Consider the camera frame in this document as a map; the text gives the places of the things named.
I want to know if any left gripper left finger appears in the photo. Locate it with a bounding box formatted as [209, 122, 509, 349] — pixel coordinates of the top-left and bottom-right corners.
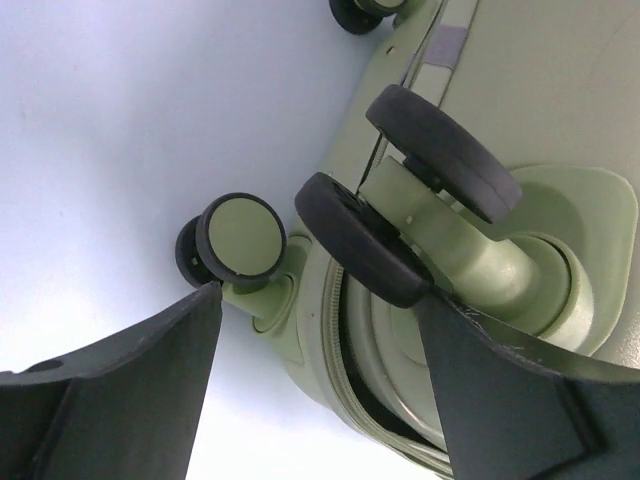
[1, 283, 222, 479]

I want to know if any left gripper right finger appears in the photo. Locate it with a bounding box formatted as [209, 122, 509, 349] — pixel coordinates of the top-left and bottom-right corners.
[417, 291, 639, 479]

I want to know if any green hard-shell suitcase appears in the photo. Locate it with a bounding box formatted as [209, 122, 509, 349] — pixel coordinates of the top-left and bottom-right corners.
[175, 1, 639, 479]

